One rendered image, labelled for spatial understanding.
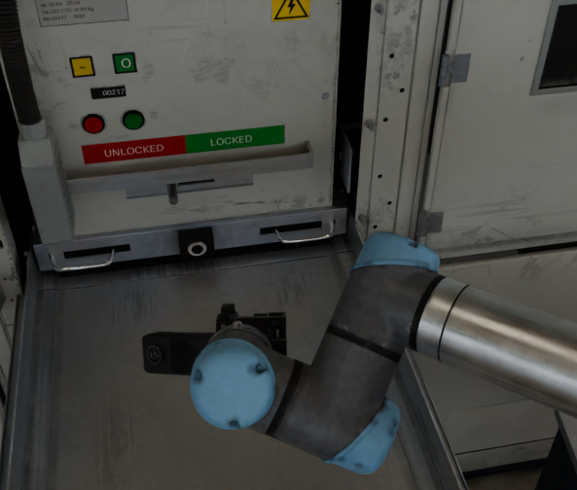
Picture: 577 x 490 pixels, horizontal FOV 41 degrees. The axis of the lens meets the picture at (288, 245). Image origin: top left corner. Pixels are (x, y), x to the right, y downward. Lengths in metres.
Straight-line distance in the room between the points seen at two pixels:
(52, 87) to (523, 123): 0.74
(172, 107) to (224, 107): 0.08
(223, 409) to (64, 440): 0.51
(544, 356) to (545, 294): 0.96
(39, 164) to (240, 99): 0.32
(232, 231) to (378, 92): 0.36
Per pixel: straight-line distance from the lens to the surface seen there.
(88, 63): 1.17
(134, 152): 1.25
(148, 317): 1.29
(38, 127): 1.12
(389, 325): 0.71
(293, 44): 1.18
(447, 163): 1.30
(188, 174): 1.23
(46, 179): 1.14
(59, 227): 1.20
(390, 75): 1.20
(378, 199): 1.33
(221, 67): 1.18
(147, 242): 1.35
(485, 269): 1.50
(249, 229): 1.35
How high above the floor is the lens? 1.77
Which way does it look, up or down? 41 degrees down
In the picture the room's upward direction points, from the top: straight up
